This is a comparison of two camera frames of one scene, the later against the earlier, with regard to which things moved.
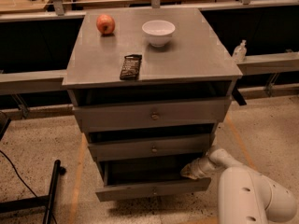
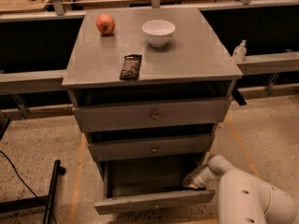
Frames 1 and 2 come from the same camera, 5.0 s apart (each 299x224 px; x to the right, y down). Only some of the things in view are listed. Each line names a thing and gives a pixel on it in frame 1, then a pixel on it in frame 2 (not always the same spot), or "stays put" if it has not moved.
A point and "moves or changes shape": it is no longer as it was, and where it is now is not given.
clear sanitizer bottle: (240, 52) stays put
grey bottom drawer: (149, 177) moves or changes shape
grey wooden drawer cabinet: (149, 87) stays put
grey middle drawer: (155, 147) stays put
